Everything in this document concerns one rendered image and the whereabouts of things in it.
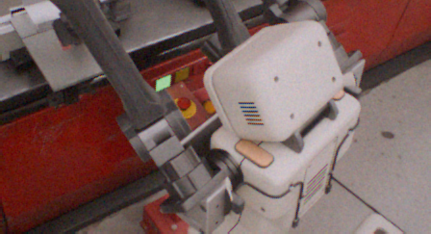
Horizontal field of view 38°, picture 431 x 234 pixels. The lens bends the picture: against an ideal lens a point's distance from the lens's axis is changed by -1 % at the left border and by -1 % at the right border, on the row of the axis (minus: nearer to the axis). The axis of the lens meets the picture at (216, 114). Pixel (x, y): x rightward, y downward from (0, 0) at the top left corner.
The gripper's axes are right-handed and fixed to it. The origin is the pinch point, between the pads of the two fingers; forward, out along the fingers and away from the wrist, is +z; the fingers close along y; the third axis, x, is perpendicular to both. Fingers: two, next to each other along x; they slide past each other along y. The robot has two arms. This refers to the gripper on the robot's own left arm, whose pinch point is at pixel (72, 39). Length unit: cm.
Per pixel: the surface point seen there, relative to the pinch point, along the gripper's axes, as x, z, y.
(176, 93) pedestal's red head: 20.5, 17.3, -26.1
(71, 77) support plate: 8.9, -1.2, 4.4
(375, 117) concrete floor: 60, 84, -139
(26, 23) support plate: -9.5, 9.3, 6.4
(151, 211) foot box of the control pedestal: 52, 76, -23
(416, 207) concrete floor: 98, 62, -121
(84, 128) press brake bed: 17.8, 37.8, -3.2
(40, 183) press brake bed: 27, 54, 12
